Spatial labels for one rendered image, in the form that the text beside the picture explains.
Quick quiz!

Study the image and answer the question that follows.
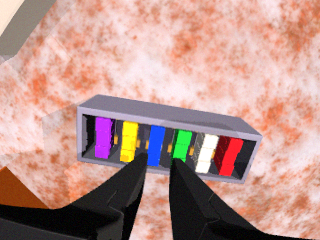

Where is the grey fuse block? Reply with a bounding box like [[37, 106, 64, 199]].
[[76, 95, 264, 184]]

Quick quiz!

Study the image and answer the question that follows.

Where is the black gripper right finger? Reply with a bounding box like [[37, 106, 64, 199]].
[[169, 159, 312, 240]]

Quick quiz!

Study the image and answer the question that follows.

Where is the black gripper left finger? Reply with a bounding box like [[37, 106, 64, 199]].
[[0, 153, 148, 240]]

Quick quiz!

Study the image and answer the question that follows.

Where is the green fuse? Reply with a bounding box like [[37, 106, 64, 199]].
[[171, 128, 192, 167]]

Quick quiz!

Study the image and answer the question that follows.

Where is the yellow fuse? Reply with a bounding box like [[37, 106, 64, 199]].
[[120, 120, 139, 163]]

